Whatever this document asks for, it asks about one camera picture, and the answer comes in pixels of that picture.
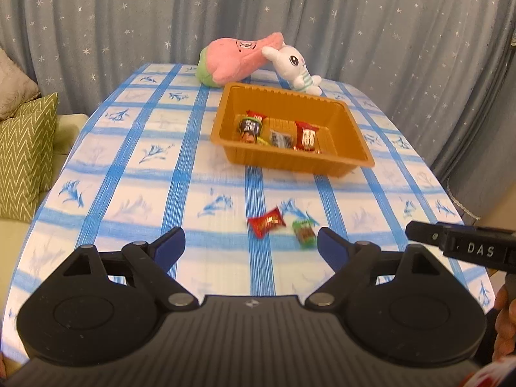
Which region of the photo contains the clear seaweed snack packet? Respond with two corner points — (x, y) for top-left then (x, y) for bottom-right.
(268, 129), (293, 148)

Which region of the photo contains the grey star-print curtain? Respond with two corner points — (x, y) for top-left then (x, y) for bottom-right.
(0, 0), (516, 220)

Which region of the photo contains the red white cloth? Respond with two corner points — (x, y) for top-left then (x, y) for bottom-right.
(461, 361), (516, 387)

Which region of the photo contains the blue checked tablecloth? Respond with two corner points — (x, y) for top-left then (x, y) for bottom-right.
(0, 62), (496, 365)

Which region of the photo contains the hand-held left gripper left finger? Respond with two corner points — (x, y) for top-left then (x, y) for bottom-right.
(62, 226), (199, 311)

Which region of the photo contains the cream sofa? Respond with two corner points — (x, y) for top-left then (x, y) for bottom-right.
(0, 113), (90, 372)

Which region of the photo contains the person's right hand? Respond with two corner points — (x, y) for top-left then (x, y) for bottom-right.
(492, 274), (516, 361)

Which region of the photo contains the pink plush toy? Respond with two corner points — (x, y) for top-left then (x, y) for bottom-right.
(195, 33), (286, 88)

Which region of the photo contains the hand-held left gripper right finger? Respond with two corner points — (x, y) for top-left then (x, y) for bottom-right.
(305, 228), (444, 311)

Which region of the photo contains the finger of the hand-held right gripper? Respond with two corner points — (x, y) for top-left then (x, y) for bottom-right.
(405, 220), (449, 247)

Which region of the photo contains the orange plastic tray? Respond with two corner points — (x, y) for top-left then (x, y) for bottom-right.
(210, 82), (375, 178)

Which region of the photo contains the black snack bar packet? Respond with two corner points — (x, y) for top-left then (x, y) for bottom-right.
(237, 117), (263, 144)

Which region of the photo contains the green zigzag cushion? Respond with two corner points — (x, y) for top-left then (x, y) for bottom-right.
(0, 92), (59, 223)

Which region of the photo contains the red foil candy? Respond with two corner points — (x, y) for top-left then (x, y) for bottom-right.
(248, 206), (287, 239)

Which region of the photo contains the beige cushion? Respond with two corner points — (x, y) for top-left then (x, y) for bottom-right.
(0, 46), (42, 121)

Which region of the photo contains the white rabbit plush toy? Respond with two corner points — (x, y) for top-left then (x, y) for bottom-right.
(262, 44), (323, 96)

